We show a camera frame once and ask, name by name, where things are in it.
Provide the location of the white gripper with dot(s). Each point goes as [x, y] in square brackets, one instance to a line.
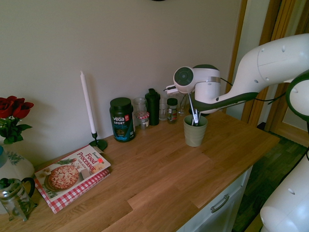
[172, 89]

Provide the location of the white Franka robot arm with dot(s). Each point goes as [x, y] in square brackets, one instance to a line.
[265, 60]

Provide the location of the black candle holder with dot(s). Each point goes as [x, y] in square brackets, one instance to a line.
[98, 143]

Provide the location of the clear drinking glass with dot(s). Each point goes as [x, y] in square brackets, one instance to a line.
[182, 104]

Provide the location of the clear glass jar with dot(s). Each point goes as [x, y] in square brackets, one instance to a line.
[140, 104]
[163, 108]

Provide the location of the spice jar with green label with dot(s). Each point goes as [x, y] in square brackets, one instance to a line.
[172, 110]

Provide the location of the black shaker bottle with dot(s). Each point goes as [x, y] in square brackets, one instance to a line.
[152, 108]

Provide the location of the small jar with checkered lid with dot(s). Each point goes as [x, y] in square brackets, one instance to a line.
[144, 119]

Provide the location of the green ribbed ceramic cup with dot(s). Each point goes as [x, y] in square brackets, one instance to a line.
[195, 134]

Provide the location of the Vega Sport protein tub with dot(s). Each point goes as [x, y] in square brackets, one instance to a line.
[122, 120]

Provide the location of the tall white candle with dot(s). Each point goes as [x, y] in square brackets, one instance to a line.
[88, 104]

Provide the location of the white cabinet drawer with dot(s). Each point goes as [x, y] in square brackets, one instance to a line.
[217, 205]

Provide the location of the Food Processor cookbook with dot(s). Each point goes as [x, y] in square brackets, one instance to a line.
[72, 172]

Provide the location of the red checkered cookbook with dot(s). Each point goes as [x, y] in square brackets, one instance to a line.
[79, 191]

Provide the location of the red roses bouquet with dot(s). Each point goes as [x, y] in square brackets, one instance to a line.
[13, 116]

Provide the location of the white floral vase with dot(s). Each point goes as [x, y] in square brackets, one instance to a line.
[14, 164]

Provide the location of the glass French press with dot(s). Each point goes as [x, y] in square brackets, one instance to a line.
[14, 198]

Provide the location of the wooden door frame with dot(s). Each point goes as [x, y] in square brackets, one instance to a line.
[272, 26]

